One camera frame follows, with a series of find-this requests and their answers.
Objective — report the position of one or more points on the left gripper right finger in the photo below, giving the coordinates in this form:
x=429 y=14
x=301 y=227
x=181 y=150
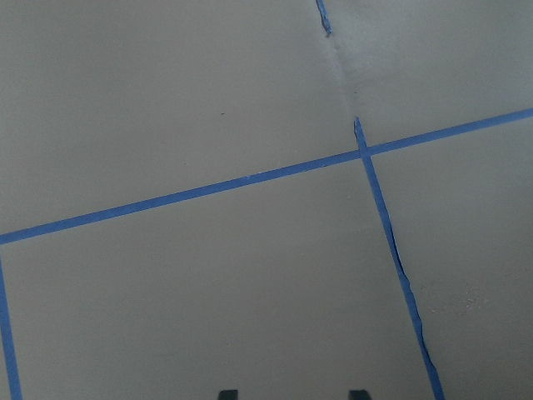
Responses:
x=359 y=394

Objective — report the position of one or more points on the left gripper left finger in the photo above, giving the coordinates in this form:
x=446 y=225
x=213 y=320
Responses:
x=230 y=394

